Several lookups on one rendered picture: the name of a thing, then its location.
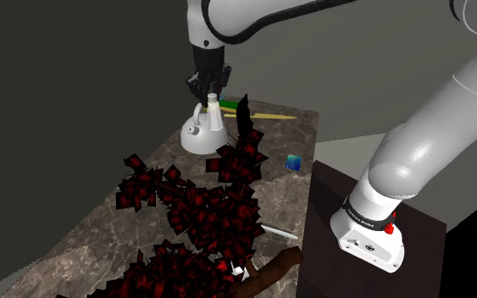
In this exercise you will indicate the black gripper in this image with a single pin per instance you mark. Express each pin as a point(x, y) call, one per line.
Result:
point(208, 60)

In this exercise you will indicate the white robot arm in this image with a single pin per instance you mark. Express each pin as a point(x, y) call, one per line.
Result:
point(419, 136)

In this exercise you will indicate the green box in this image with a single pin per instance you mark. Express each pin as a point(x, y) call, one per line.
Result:
point(229, 103)

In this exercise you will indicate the white kettle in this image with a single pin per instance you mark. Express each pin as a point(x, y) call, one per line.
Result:
point(201, 138)

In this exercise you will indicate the long yellow stick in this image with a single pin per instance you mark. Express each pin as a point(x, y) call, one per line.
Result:
point(269, 116)

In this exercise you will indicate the small blue-green square block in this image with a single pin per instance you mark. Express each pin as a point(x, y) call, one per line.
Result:
point(293, 163)

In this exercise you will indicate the red-leaved plant with brown trunk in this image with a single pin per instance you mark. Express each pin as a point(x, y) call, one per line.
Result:
point(213, 214)

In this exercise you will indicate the white pen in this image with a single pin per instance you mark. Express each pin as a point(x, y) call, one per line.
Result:
point(279, 232)

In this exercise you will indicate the dark robot stand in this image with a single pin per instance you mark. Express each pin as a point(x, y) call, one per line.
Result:
point(329, 264)

